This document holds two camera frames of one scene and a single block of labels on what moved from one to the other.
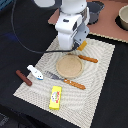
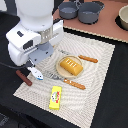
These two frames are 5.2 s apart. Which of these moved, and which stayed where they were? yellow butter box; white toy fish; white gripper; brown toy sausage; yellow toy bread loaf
Moved: white gripper; yellow toy bread loaf
Stayed: yellow butter box; brown toy sausage; white toy fish
